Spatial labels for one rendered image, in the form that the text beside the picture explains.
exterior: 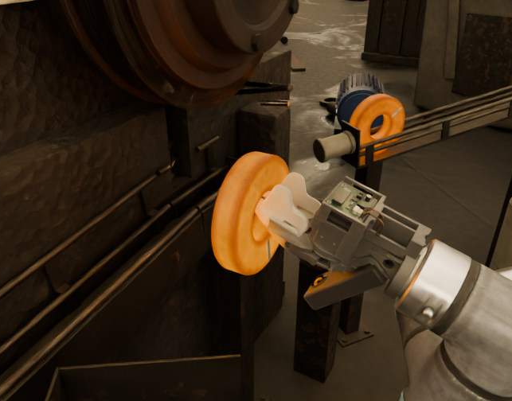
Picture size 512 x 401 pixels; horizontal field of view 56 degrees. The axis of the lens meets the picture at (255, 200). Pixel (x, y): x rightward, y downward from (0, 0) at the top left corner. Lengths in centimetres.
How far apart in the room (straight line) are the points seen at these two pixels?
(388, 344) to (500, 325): 111
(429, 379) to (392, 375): 94
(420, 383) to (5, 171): 57
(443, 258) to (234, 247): 22
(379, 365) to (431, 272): 106
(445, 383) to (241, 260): 26
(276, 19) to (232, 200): 35
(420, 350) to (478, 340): 12
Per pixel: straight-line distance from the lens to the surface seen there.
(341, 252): 53
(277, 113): 103
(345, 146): 119
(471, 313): 53
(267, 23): 77
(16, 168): 69
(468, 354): 56
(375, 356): 158
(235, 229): 54
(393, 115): 127
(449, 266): 53
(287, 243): 55
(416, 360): 64
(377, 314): 172
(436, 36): 351
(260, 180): 57
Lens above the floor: 114
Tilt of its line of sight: 30 degrees down
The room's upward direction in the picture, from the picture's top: straight up
